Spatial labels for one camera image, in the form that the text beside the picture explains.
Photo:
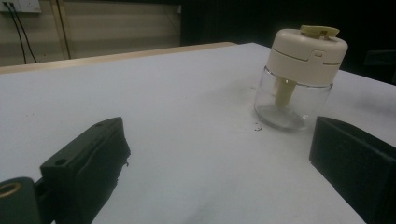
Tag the white table mat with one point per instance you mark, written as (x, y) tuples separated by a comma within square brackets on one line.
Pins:
[(186, 124)]

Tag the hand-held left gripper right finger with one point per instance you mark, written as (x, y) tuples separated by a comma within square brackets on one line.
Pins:
[(358, 161)]

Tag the white wall socket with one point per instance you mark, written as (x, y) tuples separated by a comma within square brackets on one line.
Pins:
[(28, 4)]

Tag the glass jar with cream lid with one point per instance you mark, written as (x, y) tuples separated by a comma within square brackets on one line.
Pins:
[(305, 56)]

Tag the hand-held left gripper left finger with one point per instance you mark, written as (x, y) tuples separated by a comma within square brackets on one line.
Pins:
[(81, 168)]

